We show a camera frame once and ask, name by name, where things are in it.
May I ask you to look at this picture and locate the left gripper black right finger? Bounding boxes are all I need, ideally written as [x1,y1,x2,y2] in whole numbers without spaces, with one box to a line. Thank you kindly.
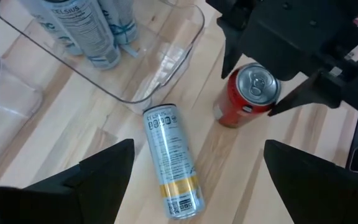
[263,139,358,224]

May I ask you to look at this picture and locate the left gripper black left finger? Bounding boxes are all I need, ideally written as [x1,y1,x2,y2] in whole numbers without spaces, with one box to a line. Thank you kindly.
[0,138,135,224]

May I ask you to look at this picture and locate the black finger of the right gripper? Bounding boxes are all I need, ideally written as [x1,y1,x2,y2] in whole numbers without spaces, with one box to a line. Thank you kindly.
[267,72,344,117]
[216,17,246,80]

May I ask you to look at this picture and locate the Celsius Tropical Vibe can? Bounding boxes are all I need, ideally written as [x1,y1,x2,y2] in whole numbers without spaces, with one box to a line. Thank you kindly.
[142,103,206,220]

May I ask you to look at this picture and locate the Celsius Arctic Vibe can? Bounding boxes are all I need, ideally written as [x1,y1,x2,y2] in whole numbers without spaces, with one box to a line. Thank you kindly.
[20,0,83,57]
[40,0,122,70]
[98,0,139,46]

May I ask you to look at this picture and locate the clear plastic bin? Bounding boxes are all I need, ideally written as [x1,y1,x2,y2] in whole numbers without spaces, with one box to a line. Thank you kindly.
[0,0,206,115]
[0,43,45,180]

